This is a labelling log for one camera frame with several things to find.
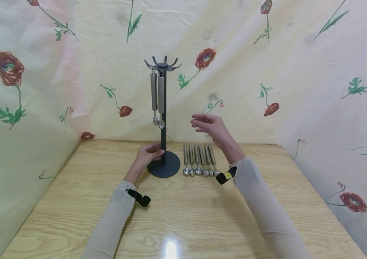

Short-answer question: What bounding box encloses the person's left hand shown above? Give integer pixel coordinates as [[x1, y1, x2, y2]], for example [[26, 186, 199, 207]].
[[124, 142, 165, 186]]

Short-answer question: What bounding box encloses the person's right hand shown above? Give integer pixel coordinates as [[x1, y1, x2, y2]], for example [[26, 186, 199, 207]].
[[190, 113, 246, 165]]

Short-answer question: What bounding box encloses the black hook stand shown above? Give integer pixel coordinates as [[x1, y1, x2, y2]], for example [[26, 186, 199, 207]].
[[144, 55, 183, 178]]

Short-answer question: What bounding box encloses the person's right forearm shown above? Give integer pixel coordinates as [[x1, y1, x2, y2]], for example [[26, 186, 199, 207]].
[[229, 157, 313, 259]]

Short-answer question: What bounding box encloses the person's left forearm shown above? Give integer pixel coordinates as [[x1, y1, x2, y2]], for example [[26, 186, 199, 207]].
[[80, 181, 138, 259]]

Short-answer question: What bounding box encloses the row of steel scoops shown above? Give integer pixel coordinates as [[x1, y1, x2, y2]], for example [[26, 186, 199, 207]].
[[183, 144, 220, 178]]

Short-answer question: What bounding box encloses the steel ball scoop utensil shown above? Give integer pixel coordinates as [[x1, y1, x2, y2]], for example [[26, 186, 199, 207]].
[[157, 71, 166, 130], [151, 71, 159, 126]]

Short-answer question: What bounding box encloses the black wrist band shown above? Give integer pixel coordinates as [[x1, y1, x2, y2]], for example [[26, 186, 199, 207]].
[[215, 166, 238, 185], [125, 188, 151, 208]]

